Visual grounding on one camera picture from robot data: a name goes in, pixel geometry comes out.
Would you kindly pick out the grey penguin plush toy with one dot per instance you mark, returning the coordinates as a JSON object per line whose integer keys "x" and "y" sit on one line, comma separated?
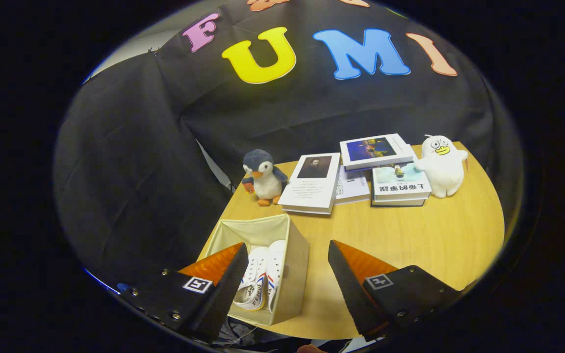
{"x": 265, "y": 181}

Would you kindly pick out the white book with portrait cover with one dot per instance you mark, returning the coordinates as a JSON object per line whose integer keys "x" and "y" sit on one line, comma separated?
{"x": 312, "y": 189}

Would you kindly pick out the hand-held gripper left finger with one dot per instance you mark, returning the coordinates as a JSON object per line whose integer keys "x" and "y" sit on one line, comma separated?
{"x": 214, "y": 304}

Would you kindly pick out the thin white booklet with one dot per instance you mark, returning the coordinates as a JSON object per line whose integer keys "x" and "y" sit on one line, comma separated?
{"x": 353, "y": 186}

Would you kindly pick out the beige fabric storage box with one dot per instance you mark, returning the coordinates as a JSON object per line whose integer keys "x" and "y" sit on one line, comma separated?
{"x": 295, "y": 274}

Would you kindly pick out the dark-edged book under teal book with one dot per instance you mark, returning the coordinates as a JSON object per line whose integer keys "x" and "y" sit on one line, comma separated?
{"x": 398, "y": 203}

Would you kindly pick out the white book with night photo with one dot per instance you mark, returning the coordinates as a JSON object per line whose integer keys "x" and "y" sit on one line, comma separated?
{"x": 375, "y": 149}

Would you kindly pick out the white duck plush toy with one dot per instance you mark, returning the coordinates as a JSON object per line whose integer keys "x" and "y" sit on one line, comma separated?
{"x": 442, "y": 169}

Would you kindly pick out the white canvas shoe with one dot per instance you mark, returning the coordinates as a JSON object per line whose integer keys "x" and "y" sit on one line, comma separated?
{"x": 254, "y": 282}
{"x": 276, "y": 264}

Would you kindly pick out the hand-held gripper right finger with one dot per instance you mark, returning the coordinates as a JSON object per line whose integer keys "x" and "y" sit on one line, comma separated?
{"x": 353, "y": 289}

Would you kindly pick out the black backdrop cloth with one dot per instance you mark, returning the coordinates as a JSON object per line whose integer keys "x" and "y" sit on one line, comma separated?
{"x": 140, "y": 162}

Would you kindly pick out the thick book with teal cover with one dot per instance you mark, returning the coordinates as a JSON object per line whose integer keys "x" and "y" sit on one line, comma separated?
{"x": 400, "y": 184}

